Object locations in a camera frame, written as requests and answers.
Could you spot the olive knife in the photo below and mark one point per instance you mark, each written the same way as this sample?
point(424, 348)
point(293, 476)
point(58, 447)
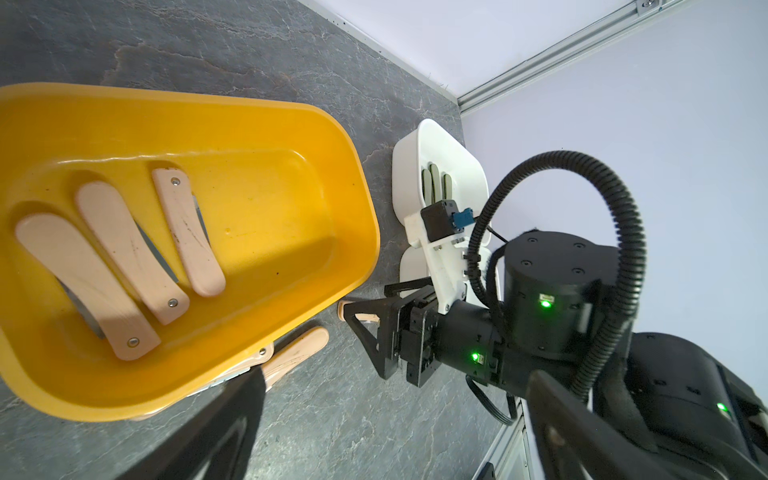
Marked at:
point(447, 186)
point(436, 183)
point(427, 186)

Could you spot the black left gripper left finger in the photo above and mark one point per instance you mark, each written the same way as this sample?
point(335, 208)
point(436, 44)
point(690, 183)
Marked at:
point(218, 441)

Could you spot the olive knife top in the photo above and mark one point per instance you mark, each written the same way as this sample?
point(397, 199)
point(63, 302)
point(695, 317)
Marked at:
point(447, 186)

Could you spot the white basin with knives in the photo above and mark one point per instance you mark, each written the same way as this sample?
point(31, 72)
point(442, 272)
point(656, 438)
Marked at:
point(431, 143)

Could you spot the peach knife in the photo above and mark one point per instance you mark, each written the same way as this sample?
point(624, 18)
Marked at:
point(202, 269)
point(363, 317)
point(65, 252)
point(259, 358)
point(292, 355)
point(110, 220)

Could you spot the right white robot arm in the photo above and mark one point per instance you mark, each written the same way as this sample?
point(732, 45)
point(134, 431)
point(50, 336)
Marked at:
point(553, 326)

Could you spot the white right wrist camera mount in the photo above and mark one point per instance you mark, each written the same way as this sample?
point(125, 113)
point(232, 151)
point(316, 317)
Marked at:
point(444, 252)

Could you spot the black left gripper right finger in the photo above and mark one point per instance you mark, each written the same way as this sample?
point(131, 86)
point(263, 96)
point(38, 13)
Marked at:
point(573, 443)

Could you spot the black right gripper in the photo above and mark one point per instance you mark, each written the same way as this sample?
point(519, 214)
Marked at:
point(415, 321)

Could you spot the yellow plastic basin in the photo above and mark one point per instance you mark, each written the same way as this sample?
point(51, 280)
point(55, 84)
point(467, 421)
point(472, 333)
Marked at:
point(151, 241)

